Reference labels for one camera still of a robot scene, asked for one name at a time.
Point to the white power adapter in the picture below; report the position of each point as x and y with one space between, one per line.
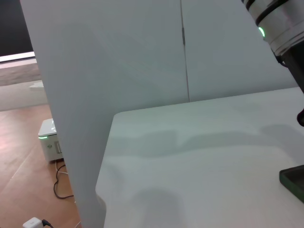
32 223

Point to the white flat floor board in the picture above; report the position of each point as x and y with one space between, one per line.
36 86

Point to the white box device green light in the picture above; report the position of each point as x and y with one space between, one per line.
47 147

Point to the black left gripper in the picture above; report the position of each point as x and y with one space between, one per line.
297 61

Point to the grey panel joint clip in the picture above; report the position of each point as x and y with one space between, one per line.
183 35

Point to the green glasses case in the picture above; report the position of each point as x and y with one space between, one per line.
294 180

